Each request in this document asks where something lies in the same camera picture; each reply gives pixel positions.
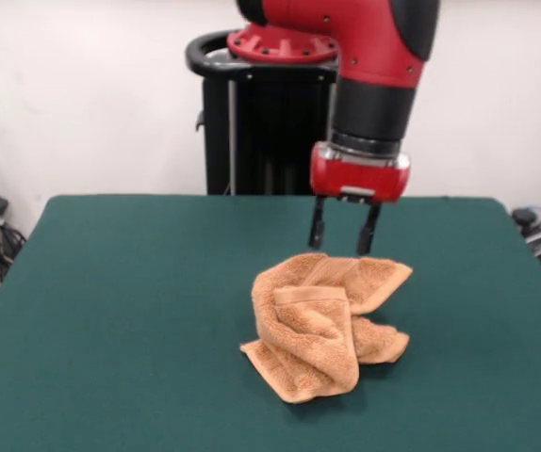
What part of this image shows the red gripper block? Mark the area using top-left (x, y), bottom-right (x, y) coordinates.
top-left (308, 142), bottom-right (412, 257)

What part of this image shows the orange terry towel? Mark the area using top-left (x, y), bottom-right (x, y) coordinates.
top-left (239, 252), bottom-right (415, 405)

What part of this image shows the dark green table cloth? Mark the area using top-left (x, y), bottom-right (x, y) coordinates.
top-left (0, 195), bottom-right (541, 452)

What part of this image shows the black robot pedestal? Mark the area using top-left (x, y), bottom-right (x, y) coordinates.
top-left (185, 28), bottom-right (345, 197)

